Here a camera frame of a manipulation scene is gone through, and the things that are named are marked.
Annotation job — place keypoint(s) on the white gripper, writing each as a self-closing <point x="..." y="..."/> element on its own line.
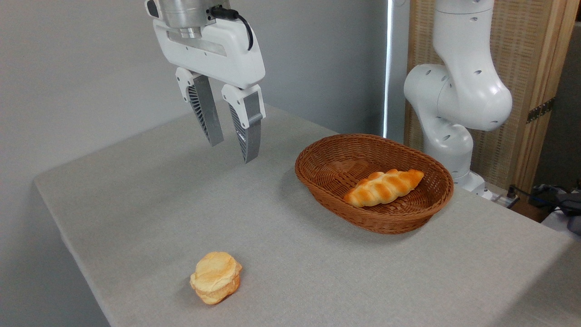
<point x="213" y="59"/>

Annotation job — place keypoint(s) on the braided golden bread loaf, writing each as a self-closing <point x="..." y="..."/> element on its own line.
<point x="383" y="188"/>

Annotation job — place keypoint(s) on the round pale bread bun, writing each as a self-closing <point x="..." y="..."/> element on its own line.
<point x="215" y="277"/>

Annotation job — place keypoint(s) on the brown wicker basket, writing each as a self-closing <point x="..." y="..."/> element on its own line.
<point x="327" y="163"/>

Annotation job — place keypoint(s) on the grey tablecloth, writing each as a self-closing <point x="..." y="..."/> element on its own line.
<point x="272" y="250"/>

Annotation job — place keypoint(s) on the white power strip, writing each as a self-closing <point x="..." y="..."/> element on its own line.
<point x="506" y="200"/>

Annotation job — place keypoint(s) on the wooden rattan folding screen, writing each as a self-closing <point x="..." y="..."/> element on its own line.
<point x="522" y="54"/>

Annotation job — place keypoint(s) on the metal screen hinge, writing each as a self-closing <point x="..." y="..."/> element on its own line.
<point x="540" y="110"/>

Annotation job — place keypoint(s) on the dark grey bag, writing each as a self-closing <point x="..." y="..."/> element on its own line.
<point x="569" y="204"/>

